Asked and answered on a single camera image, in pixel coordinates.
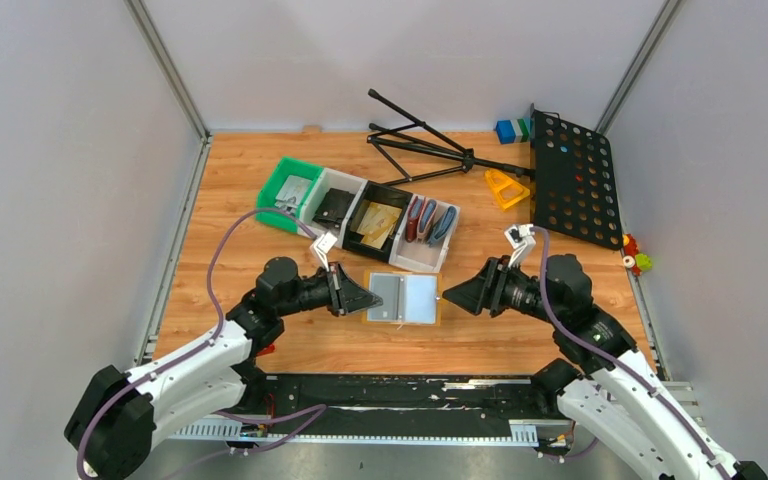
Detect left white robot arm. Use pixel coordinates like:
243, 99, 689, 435
64, 257, 383, 479

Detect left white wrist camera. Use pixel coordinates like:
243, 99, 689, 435
310, 231, 338, 270

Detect gold cards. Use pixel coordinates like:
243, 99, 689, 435
356, 200, 402, 249

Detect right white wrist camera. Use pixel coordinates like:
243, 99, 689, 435
504, 224, 536, 268

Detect pink card holder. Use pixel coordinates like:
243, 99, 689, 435
417, 198, 437, 242

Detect black cards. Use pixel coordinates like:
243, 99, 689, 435
313, 188, 355, 230

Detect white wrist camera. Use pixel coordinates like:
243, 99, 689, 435
310, 231, 338, 270
504, 224, 536, 268

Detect white bin with black cards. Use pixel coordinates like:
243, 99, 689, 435
298, 168, 368, 247

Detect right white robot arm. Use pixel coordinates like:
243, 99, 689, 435
443, 254, 767, 479

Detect white bin with card holders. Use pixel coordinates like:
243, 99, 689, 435
388, 194, 460, 273

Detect black perforated stand tray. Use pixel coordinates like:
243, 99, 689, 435
529, 107, 623, 251

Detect blue green toy block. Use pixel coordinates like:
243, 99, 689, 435
494, 118, 532, 144

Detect black folded music stand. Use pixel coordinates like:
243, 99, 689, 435
366, 88, 536, 187

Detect black plastic bin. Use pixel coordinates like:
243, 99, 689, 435
342, 182, 413, 263

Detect green plastic bin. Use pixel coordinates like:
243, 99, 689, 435
256, 157, 324, 233

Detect yellow leather card holder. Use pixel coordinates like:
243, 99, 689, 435
363, 271, 442, 328

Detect red green toy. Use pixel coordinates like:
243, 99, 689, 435
622, 234, 653, 277

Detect silver white cards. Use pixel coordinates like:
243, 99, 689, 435
274, 175, 313, 215

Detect yellow plastic triangle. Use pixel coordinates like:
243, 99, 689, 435
484, 169, 531, 211

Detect blue card holder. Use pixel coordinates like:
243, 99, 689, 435
427, 206, 458, 246

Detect red card holder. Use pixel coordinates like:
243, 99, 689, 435
404, 195, 424, 243

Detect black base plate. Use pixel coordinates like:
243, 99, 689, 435
233, 373, 571, 440

